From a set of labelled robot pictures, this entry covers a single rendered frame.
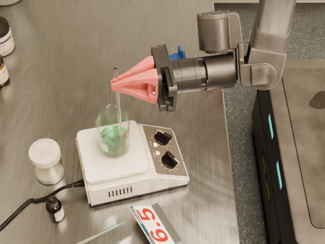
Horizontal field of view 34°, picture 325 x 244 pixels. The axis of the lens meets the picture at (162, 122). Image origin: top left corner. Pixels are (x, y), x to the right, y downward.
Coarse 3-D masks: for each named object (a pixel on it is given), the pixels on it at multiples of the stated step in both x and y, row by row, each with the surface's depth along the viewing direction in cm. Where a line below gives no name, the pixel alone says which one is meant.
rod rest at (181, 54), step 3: (180, 48) 124; (180, 51) 124; (183, 51) 123; (171, 54) 126; (174, 54) 126; (177, 54) 126; (180, 54) 125; (183, 54) 123; (171, 57) 126; (174, 57) 126; (177, 57) 126; (180, 57) 126; (183, 57) 124; (171, 60) 125
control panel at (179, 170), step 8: (144, 128) 106; (152, 128) 108; (160, 128) 109; (152, 136) 106; (152, 144) 105; (168, 144) 107; (176, 144) 108; (152, 152) 103; (160, 152) 104; (176, 152) 107; (160, 160) 103; (160, 168) 101; (168, 168) 102; (176, 168) 104; (184, 168) 105
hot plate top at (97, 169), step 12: (84, 132) 103; (96, 132) 103; (132, 132) 103; (84, 144) 101; (96, 144) 101; (132, 144) 101; (84, 156) 99; (96, 156) 99; (132, 156) 100; (144, 156) 100; (84, 168) 98; (96, 168) 98; (108, 168) 98; (120, 168) 98; (132, 168) 98; (144, 168) 98; (96, 180) 96; (108, 180) 97
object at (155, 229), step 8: (136, 208) 99; (144, 208) 101; (144, 216) 99; (152, 216) 100; (144, 224) 97; (152, 224) 99; (160, 224) 100; (152, 232) 97; (160, 232) 98; (160, 240) 96; (168, 240) 98
